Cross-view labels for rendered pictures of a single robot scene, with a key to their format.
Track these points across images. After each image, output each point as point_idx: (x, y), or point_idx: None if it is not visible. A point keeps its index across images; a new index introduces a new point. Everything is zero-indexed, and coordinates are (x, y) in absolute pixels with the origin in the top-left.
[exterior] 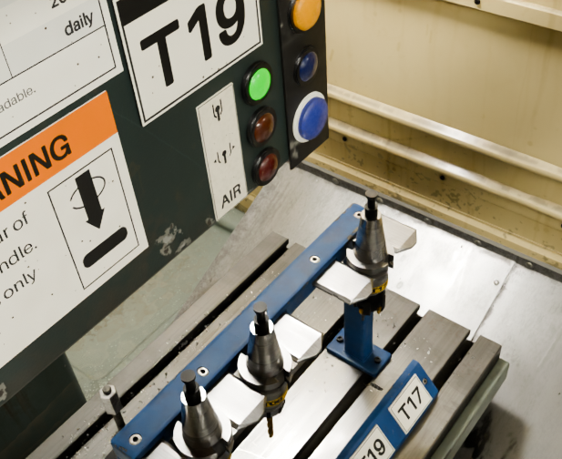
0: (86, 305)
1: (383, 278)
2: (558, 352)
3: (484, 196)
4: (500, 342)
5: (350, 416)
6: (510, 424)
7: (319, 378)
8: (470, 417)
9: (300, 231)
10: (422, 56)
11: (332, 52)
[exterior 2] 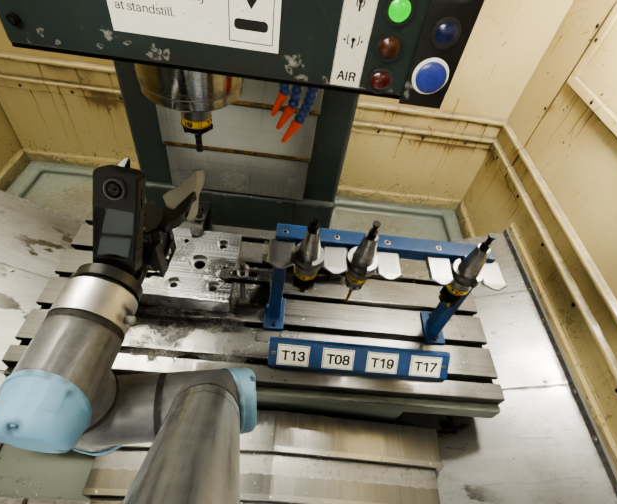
0: (228, 53)
1: (461, 286)
2: (537, 443)
3: (586, 333)
4: (512, 406)
5: (396, 343)
6: (471, 440)
7: (403, 318)
8: (449, 407)
9: None
10: None
11: (579, 192)
